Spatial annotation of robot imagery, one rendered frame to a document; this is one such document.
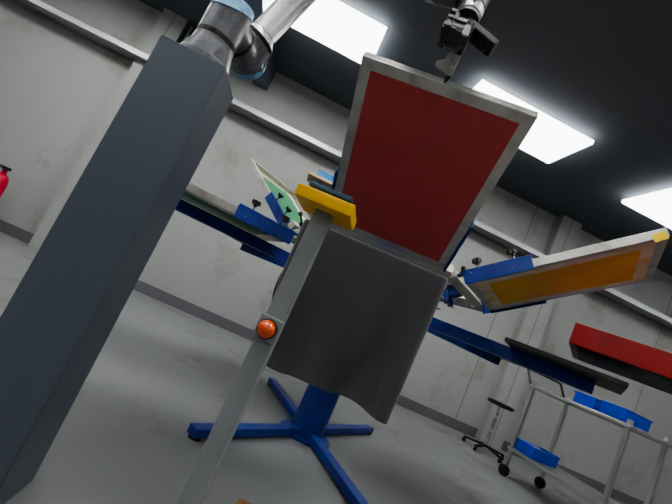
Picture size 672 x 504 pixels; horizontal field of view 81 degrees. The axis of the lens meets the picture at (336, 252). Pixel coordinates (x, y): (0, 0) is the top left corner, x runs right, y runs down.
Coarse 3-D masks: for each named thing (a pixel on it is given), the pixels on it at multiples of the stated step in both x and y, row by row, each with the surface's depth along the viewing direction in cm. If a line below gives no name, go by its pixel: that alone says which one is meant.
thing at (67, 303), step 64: (192, 64) 101; (128, 128) 97; (192, 128) 100; (128, 192) 96; (64, 256) 93; (128, 256) 97; (0, 320) 90; (64, 320) 92; (0, 384) 89; (64, 384) 95; (0, 448) 88
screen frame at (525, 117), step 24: (360, 72) 131; (384, 72) 128; (408, 72) 125; (360, 96) 137; (456, 96) 124; (480, 96) 122; (528, 120) 121; (504, 168) 134; (480, 192) 144; (384, 240) 181; (456, 240) 164; (432, 264) 179
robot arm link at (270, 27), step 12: (276, 0) 124; (288, 0) 123; (300, 0) 125; (312, 0) 128; (264, 12) 124; (276, 12) 123; (288, 12) 124; (300, 12) 127; (252, 24) 121; (264, 24) 123; (276, 24) 124; (288, 24) 126; (264, 36) 122; (276, 36) 126; (252, 48) 119; (264, 48) 123; (240, 60) 120; (252, 60) 122; (264, 60) 127; (240, 72) 126; (252, 72) 127
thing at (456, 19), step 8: (464, 8) 112; (472, 8) 112; (448, 16) 110; (456, 16) 110; (464, 16) 114; (472, 16) 113; (448, 24) 108; (456, 24) 109; (464, 24) 109; (440, 32) 111; (448, 32) 113; (456, 32) 109; (472, 32) 112; (440, 40) 112; (448, 40) 112; (456, 40) 111; (464, 40) 110; (456, 48) 113; (464, 48) 112
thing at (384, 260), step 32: (320, 256) 112; (352, 256) 111; (384, 256) 110; (320, 288) 110; (352, 288) 109; (384, 288) 109; (416, 288) 108; (288, 320) 110; (320, 320) 109; (352, 320) 108; (384, 320) 108; (416, 320) 107; (288, 352) 109; (320, 352) 107; (352, 352) 107; (384, 352) 107; (416, 352) 106; (320, 384) 107; (352, 384) 107; (384, 384) 105; (384, 416) 103
